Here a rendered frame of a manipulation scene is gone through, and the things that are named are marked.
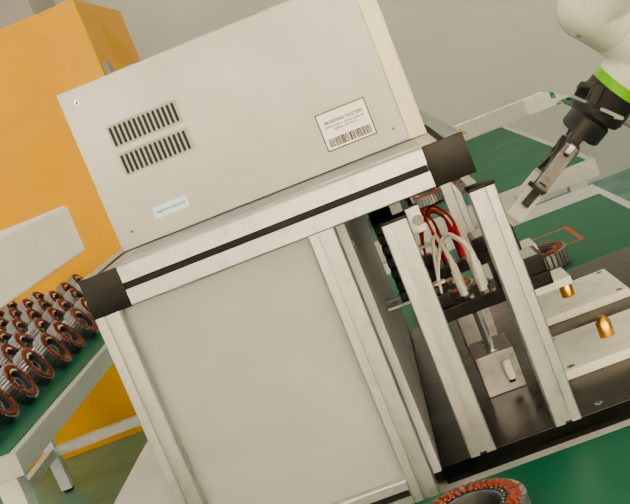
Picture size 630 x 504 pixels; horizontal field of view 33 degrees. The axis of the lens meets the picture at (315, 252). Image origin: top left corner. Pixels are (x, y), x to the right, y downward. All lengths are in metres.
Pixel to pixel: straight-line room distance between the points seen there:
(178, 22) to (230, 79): 5.48
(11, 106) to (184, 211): 3.79
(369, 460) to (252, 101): 0.43
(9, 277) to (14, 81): 4.43
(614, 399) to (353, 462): 0.30
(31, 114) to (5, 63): 0.25
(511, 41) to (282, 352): 5.65
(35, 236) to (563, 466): 0.68
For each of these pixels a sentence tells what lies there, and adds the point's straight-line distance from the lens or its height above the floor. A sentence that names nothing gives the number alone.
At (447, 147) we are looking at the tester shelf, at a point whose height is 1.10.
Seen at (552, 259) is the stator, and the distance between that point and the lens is 1.93.
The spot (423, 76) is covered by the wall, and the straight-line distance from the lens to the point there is 6.68.
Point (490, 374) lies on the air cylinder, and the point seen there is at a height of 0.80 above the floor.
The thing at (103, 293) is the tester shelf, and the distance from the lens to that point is 1.18.
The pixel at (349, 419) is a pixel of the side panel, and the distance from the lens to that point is 1.20.
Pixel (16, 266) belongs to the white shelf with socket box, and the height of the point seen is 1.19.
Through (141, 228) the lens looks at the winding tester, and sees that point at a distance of 1.30.
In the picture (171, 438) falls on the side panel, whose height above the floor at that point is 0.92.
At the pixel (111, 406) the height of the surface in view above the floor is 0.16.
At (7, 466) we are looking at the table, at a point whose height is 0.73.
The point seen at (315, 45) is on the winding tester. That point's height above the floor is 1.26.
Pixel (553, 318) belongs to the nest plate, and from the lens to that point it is 1.58.
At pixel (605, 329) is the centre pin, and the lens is 1.41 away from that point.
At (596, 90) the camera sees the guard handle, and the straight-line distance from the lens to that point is 1.65.
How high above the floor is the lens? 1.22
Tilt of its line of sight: 8 degrees down
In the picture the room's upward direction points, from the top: 22 degrees counter-clockwise
